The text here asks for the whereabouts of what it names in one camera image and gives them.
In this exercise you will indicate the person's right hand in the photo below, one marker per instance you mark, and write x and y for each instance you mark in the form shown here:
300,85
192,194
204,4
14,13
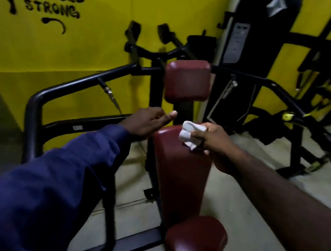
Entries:
220,148

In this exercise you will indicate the person's left hand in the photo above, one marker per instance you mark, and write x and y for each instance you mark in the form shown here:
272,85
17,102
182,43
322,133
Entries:
147,122

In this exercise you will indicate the white cleaning wipe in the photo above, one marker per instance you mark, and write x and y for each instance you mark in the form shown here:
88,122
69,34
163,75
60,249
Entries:
187,134

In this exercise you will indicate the person's right forearm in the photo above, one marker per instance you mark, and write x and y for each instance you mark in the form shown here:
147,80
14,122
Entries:
290,208

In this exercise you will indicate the person's blue shirt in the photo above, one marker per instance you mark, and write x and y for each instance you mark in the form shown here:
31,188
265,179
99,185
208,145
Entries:
30,196

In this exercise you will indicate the maroon back pad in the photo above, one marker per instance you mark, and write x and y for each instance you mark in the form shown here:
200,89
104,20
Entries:
181,180

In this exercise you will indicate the maroon head pad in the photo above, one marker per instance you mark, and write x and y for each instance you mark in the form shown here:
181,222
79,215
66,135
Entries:
187,81

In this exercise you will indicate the black weight machine flat seat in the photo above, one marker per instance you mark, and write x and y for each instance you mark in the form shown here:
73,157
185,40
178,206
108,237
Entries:
260,51

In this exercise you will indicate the grey instruction label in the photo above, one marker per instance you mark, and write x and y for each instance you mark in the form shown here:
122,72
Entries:
236,44

